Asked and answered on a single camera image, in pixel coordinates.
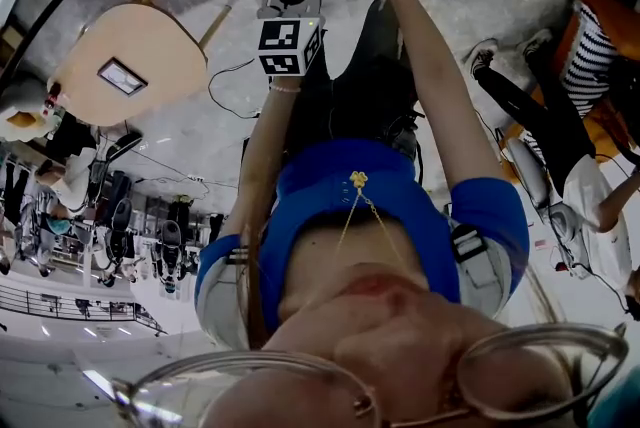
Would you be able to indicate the grey backpack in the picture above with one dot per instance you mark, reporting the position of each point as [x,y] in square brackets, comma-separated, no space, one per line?
[530,171]

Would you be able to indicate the cola bottle red label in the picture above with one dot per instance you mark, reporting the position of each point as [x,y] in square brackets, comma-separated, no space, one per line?
[52,96]

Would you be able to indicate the person's right forearm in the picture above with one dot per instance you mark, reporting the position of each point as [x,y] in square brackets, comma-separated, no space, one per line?
[430,66]

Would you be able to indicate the person's trousers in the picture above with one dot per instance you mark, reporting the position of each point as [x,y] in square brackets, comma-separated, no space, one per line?
[360,91]

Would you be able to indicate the round clear glasses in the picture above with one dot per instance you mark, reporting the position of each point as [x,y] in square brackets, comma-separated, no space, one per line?
[525,366]

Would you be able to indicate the orange cushion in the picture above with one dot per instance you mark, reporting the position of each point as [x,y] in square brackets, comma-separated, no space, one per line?
[22,119]

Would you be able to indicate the black railing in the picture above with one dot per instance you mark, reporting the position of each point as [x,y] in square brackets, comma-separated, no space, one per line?
[75,311]

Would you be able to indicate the black white striped cushion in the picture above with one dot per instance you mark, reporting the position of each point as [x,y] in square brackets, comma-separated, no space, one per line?
[590,61]

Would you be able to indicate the small red black device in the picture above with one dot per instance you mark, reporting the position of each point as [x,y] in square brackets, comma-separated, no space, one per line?
[562,266]

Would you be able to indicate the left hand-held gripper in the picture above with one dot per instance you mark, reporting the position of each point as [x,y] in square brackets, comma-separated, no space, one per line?
[280,41]

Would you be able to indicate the black round stool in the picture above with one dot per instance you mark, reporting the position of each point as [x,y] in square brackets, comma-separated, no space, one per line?
[125,145]

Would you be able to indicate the person's blue top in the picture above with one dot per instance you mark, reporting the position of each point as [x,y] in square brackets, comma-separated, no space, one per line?
[400,206]

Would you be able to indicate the person's face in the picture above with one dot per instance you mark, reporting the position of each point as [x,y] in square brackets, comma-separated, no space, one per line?
[400,331]

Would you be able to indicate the clear bottle green label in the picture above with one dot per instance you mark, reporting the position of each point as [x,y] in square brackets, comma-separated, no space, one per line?
[58,115]

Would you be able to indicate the light wooden oblong table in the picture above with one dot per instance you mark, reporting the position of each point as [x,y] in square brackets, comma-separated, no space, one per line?
[150,41]

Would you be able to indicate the orange sofa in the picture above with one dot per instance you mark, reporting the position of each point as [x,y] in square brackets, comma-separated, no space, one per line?
[615,11]

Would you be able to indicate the white plush seat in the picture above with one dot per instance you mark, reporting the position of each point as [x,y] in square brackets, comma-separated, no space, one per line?
[30,133]

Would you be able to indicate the black bag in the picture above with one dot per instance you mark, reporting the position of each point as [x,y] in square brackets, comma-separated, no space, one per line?
[625,96]

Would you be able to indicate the person's left forearm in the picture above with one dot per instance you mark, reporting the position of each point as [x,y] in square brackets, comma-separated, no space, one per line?
[272,141]

